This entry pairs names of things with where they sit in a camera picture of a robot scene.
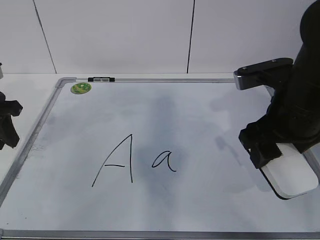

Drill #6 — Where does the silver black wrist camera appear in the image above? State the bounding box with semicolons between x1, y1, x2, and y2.
233;57;294;91

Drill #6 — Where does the whiteboard with aluminium frame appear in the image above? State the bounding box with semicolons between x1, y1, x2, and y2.
0;77;320;240

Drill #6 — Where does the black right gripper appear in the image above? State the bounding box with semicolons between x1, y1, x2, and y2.
238;82;320;169

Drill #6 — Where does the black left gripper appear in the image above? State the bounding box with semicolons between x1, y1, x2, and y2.
0;92;23;150

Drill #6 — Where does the white whiteboard eraser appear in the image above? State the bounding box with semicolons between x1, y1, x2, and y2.
260;143;319;200

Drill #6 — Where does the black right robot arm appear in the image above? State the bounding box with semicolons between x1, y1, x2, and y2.
234;0;320;152

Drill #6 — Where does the green round magnet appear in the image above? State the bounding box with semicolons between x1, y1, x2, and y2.
70;82;92;95

